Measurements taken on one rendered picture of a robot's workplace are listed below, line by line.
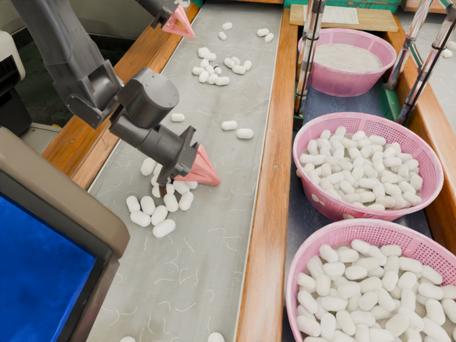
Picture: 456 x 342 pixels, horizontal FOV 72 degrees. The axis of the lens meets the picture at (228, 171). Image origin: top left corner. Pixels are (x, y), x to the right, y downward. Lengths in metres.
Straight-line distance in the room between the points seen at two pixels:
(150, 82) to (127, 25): 2.22
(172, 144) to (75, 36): 0.20
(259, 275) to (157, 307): 0.15
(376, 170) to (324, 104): 0.31
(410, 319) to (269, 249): 0.20
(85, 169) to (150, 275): 0.25
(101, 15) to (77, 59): 2.29
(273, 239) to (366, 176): 0.26
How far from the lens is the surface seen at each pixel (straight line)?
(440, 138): 0.76
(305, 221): 0.63
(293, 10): 1.21
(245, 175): 0.60
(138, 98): 0.46
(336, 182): 0.62
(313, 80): 0.96
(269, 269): 0.47
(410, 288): 0.55
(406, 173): 0.69
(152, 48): 0.99
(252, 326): 0.44
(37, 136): 1.61
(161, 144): 0.51
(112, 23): 2.74
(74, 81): 0.50
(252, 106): 0.77
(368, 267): 0.53
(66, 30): 0.49
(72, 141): 0.70
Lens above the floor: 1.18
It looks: 47 degrees down
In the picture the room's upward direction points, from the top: straight up
